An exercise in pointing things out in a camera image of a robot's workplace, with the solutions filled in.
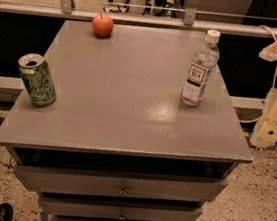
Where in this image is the red apple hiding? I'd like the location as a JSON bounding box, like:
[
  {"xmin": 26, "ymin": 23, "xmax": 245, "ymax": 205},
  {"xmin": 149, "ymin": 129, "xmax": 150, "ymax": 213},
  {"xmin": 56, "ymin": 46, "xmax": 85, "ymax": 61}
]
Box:
[{"xmin": 91, "ymin": 13, "xmax": 114, "ymax": 38}]

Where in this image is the grey drawer cabinet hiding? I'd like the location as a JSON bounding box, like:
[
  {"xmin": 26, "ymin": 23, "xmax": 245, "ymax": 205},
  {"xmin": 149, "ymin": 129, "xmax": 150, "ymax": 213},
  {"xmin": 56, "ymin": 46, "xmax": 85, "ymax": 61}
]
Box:
[{"xmin": 0, "ymin": 20, "xmax": 252, "ymax": 221}]

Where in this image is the green soda can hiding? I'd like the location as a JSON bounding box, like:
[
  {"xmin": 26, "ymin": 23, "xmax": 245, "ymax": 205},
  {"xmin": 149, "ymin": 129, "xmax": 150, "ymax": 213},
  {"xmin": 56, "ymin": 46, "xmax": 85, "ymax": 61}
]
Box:
[{"xmin": 18, "ymin": 53, "xmax": 57, "ymax": 107}]

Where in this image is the black shoe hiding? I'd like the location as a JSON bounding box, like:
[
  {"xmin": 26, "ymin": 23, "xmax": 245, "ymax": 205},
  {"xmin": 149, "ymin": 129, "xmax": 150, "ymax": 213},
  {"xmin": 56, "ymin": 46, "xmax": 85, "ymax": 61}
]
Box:
[{"xmin": 0, "ymin": 203, "xmax": 14, "ymax": 221}]

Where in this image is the metal railing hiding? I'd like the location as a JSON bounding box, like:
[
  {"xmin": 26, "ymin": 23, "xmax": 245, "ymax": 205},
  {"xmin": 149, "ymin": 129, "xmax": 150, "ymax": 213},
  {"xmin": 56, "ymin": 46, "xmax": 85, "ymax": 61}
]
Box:
[{"xmin": 0, "ymin": 0, "xmax": 277, "ymax": 37}]

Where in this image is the clear plastic tea bottle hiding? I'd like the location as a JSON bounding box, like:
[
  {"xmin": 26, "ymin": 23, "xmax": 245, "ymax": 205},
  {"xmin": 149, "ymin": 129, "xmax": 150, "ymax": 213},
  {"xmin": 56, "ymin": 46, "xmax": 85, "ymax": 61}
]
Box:
[{"xmin": 181, "ymin": 30, "xmax": 221, "ymax": 106}]

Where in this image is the white cable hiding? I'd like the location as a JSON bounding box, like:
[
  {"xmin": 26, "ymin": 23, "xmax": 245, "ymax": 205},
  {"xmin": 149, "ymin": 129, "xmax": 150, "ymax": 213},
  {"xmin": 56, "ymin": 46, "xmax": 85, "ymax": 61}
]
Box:
[{"xmin": 237, "ymin": 22, "xmax": 277, "ymax": 128}]

